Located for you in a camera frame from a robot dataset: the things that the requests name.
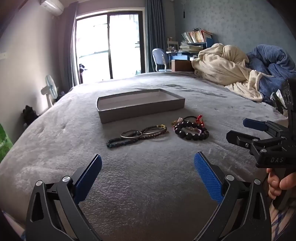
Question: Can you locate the blue duvet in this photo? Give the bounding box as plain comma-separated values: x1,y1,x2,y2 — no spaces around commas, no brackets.
246,44,296,106

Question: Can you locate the person's right hand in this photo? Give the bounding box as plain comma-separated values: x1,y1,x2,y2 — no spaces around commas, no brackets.
266,168,296,202

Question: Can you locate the grey bed blanket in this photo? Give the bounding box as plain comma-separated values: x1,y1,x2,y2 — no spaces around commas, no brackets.
0,72,289,241

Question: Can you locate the blue desk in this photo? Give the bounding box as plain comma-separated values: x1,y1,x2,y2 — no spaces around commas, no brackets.
166,37,216,72

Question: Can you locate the clear plastic wrapper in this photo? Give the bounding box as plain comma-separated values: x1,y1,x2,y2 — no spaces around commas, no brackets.
271,91,288,114

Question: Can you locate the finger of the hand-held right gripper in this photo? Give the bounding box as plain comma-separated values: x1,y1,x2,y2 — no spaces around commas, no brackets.
226,130,262,151
243,118,289,138

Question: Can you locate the black bag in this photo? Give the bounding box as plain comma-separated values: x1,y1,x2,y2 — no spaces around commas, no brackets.
22,105,39,126

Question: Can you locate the large black bead bracelet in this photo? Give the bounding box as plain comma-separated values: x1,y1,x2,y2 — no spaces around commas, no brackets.
174,122,209,141

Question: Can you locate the blue chair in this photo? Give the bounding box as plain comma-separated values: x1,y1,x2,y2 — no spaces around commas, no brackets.
152,48,173,73

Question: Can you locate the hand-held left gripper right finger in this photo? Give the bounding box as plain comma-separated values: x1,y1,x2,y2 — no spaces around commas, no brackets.
194,152,272,241

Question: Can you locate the red charm bracelet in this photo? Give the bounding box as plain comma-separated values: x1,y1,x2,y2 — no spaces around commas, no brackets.
195,114,206,127

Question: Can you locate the white standing fan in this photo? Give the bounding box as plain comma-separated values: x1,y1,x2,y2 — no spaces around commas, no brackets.
41,74,58,109

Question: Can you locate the teal curtain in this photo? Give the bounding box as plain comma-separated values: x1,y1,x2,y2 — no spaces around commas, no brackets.
145,0,171,73

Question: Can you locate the sliding glass door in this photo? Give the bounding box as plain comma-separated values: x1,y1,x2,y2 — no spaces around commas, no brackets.
74,8,146,85

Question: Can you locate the cream fleece blanket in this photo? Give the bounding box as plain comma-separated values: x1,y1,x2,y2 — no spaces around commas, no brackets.
191,43,274,102

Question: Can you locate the brown bead bracelet gold charm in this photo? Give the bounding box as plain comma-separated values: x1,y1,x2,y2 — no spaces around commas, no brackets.
142,125,169,139

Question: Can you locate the dark curtain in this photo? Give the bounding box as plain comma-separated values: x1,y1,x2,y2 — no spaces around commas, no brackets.
58,6,78,93

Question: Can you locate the grey cardboard box tray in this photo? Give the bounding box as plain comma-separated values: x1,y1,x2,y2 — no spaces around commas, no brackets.
96,88,186,124

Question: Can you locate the stack of papers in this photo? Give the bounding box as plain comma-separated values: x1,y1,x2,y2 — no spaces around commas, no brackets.
179,42,204,53

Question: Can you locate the green bag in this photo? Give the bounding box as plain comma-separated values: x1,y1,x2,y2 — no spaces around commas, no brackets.
0,123,14,163

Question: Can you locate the dark blue beaded bracelet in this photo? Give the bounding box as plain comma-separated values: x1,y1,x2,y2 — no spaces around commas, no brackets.
106,137,139,149

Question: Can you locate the white air conditioner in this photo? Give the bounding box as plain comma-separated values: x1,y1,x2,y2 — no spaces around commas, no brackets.
38,0,64,16

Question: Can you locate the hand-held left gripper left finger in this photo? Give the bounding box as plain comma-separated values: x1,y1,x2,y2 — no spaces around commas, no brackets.
25,153,102,241

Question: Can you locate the row of books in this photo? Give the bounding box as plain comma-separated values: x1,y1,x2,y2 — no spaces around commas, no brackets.
181,29,213,44

